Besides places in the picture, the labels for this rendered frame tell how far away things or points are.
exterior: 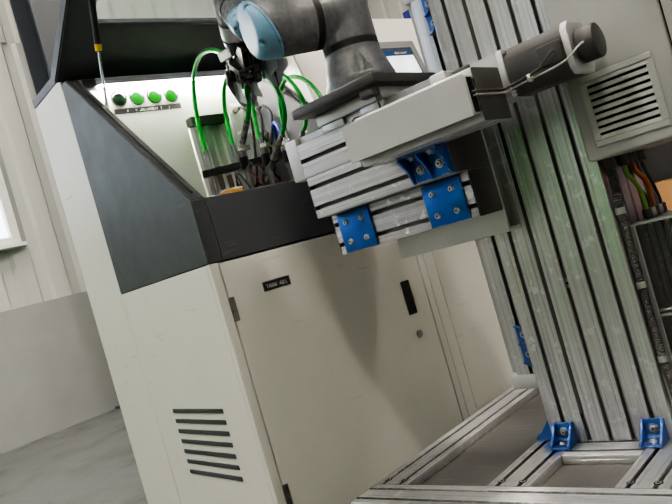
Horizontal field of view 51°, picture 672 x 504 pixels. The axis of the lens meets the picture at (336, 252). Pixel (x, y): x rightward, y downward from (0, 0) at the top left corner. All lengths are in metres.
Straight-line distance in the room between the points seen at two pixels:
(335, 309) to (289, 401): 0.28
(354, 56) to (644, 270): 0.69
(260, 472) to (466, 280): 0.89
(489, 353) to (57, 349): 4.34
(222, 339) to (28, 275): 4.41
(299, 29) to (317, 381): 0.88
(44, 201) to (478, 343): 4.62
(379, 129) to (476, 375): 1.17
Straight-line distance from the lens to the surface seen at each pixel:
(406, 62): 2.79
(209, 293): 1.75
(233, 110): 2.51
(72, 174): 2.39
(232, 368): 1.75
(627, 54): 1.34
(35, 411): 5.97
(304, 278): 1.85
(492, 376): 2.30
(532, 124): 1.45
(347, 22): 1.48
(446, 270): 2.20
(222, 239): 1.75
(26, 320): 6.00
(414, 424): 2.06
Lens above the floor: 0.73
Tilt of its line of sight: level
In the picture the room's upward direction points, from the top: 16 degrees counter-clockwise
